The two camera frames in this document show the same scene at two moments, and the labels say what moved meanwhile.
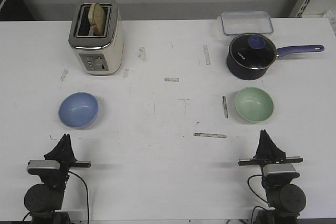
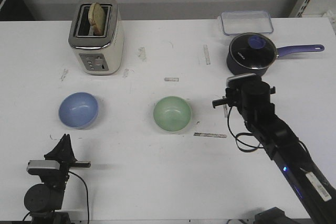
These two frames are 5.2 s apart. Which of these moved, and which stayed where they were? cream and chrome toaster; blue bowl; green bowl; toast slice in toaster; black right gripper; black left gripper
Moved: green bowl; black right gripper
Stayed: cream and chrome toaster; toast slice in toaster; black left gripper; blue bowl
